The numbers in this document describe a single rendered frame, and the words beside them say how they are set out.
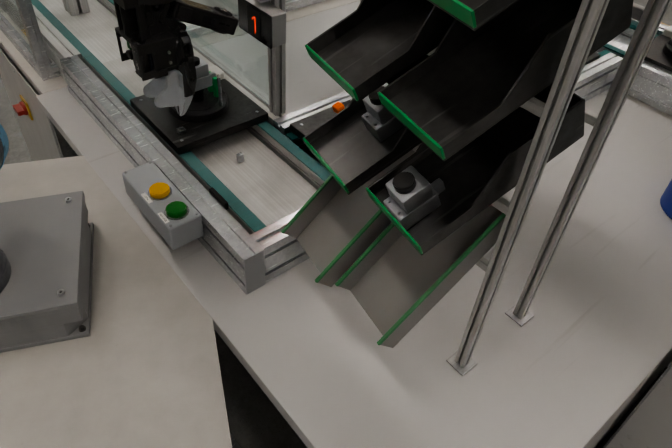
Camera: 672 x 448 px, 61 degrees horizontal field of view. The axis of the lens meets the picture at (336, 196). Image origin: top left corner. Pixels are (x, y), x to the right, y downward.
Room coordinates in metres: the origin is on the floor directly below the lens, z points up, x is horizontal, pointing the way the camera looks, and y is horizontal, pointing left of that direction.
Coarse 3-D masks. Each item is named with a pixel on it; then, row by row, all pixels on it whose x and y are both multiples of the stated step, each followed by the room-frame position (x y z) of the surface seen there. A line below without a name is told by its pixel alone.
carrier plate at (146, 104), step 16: (224, 80) 1.29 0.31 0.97; (144, 96) 1.18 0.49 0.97; (240, 96) 1.22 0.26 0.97; (144, 112) 1.12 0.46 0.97; (160, 112) 1.12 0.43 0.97; (240, 112) 1.15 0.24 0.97; (256, 112) 1.15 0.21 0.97; (160, 128) 1.06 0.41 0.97; (192, 128) 1.07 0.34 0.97; (208, 128) 1.07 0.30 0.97; (224, 128) 1.08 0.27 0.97; (240, 128) 1.10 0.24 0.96; (176, 144) 1.00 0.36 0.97; (192, 144) 1.01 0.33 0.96
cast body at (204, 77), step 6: (198, 60) 1.16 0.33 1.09; (198, 66) 1.15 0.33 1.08; (204, 66) 1.16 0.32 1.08; (198, 72) 1.14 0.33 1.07; (204, 72) 1.15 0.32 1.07; (210, 72) 1.19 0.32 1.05; (198, 78) 1.14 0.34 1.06; (204, 78) 1.15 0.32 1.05; (210, 78) 1.16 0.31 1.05; (198, 84) 1.14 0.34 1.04; (204, 84) 1.15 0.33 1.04; (210, 84) 1.16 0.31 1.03; (198, 90) 1.14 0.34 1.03
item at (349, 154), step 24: (336, 120) 0.77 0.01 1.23; (360, 120) 0.77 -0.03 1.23; (312, 144) 0.74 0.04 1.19; (336, 144) 0.73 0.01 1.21; (360, 144) 0.72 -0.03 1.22; (384, 144) 0.71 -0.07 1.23; (408, 144) 0.69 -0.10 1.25; (336, 168) 0.69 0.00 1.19; (360, 168) 0.68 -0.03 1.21; (384, 168) 0.67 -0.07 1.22
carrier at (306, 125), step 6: (342, 102) 1.23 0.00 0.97; (348, 102) 1.23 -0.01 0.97; (330, 108) 1.20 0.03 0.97; (318, 114) 1.17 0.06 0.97; (324, 114) 1.17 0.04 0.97; (330, 114) 1.17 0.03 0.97; (300, 120) 1.13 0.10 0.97; (306, 120) 1.14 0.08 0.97; (312, 120) 1.14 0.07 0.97; (318, 120) 1.14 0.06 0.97; (324, 120) 1.14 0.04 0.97; (294, 126) 1.11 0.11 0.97; (300, 126) 1.11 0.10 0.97; (306, 126) 1.11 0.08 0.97; (312, 126) 1.11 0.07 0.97; (318, 126) 1.11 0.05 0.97; (294, 132) 1.10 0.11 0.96; (300, 132) 1.09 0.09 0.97; (306, 132) 1.09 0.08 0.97; (300, 138) 1.09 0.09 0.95
